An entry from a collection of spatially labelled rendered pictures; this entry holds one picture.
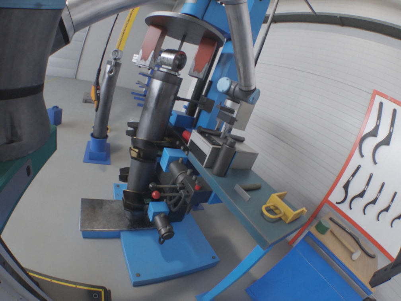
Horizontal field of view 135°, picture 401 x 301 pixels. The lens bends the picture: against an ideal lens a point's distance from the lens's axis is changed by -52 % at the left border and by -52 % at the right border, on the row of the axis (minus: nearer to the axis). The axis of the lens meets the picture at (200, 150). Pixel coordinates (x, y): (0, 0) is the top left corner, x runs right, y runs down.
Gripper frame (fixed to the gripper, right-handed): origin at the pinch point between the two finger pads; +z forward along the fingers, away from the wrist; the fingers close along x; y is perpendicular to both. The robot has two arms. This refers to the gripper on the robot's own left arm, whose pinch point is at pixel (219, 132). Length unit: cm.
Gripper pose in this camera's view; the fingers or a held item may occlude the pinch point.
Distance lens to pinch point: 110.0
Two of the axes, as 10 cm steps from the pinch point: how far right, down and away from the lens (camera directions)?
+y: 8.2, 1.1, 5.6
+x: -4.5, -4.7, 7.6
